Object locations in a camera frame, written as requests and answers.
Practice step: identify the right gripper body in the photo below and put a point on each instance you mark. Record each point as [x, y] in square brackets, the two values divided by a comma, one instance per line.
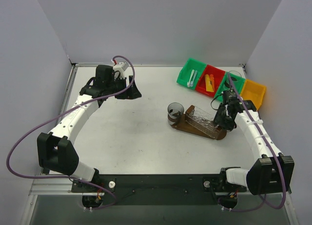
[224, 113]

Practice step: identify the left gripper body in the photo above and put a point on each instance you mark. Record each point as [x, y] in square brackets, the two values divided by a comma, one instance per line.
[129, 89]

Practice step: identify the clear acrylic toothbrush rack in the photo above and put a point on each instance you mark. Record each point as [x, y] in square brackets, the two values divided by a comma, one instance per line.
[200, 119]

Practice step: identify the grey glass cup with holder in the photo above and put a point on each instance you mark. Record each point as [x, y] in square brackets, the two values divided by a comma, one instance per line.
[175, 111]

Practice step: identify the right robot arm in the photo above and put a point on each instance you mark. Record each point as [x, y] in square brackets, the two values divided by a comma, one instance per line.
[272, 170]

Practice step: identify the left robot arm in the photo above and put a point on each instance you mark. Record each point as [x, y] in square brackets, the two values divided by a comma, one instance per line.
[56, 150]

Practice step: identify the yellow toothpaste tube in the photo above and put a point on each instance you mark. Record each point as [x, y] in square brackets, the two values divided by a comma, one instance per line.
[208, 85]

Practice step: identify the brown oval wooden tray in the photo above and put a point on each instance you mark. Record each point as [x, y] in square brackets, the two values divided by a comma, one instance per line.
[180, 124]

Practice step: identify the orange toothpaste tube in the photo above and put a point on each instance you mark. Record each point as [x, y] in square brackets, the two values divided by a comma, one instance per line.
[212, 81]

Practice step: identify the light blue toothbrush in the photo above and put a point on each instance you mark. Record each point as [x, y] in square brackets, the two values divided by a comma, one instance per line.
[193, 79]

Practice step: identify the green bin with cups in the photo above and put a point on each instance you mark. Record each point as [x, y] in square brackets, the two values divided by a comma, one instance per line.
[221, 88]

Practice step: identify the yellow bin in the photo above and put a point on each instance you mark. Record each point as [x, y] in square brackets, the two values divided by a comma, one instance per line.
[253, 91]

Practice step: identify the clear glass cup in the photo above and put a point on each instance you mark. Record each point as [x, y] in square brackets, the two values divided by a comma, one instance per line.
[236, 78]

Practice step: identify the red bin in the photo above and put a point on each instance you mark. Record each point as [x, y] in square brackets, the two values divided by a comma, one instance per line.
[218, 76]

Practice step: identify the green bin with toothbrushes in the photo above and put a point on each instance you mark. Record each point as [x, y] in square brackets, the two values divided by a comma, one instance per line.
[190, 73]

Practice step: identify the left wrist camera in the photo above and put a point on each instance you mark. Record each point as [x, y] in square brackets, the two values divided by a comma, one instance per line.
[121, 67]

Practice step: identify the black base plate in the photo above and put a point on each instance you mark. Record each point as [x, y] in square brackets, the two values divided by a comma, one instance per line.
[159, 189]

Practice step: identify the aluminium frame rail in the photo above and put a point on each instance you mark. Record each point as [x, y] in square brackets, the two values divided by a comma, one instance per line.
[261, 184]

